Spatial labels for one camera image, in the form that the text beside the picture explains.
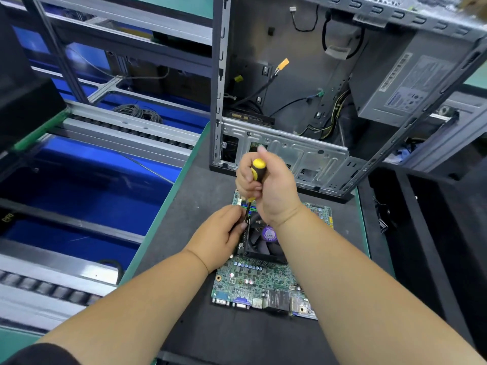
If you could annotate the person's black left sleeve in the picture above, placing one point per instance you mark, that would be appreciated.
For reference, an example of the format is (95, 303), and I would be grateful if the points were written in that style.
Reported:
(42, 355)

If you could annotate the green upper shelf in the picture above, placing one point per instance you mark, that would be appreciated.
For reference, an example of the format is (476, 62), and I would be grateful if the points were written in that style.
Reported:
(175, 5)

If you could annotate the grey computer case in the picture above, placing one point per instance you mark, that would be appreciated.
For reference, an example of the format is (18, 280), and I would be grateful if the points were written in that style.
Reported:
(289, 49)

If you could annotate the grey roller conveyor rail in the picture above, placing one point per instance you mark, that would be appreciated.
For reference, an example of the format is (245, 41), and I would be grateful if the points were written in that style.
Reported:
(46, 281)
(129, 133)

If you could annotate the black cooling fan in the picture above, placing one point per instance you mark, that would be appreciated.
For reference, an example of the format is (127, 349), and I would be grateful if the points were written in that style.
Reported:
(266, 238)

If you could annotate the person's left forearm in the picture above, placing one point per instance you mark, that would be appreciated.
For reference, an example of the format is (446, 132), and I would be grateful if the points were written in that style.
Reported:
(122, 315)

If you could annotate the dark metal frame leg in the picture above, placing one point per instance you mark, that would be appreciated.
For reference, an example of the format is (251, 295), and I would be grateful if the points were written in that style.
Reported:
(57, 49)

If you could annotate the black foam tray with boards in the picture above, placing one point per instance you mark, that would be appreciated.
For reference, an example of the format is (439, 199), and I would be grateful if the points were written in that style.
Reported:
(23, 95)

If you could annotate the green motherboard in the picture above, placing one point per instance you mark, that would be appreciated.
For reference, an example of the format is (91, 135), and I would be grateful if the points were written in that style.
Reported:
(251, 281)

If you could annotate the person's left hand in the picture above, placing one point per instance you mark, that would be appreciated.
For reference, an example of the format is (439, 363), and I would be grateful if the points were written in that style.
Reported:
(217, 239)

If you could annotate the person's right forearm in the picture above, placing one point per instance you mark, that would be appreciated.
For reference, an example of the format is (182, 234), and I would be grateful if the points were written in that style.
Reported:
(373, 300)

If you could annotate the empty black foam tray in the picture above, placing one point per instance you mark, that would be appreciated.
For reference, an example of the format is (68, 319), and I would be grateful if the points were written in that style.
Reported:
(426, 254)

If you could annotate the person's right hand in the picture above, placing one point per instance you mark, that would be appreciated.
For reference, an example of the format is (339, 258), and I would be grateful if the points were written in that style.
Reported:
(275, 192)

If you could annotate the silver power supply unit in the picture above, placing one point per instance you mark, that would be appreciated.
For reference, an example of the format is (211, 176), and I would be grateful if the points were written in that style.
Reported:
(415, 79)

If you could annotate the aluminium frame post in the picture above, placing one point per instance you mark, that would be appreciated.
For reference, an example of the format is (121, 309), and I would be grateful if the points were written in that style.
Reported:
(449, 133)

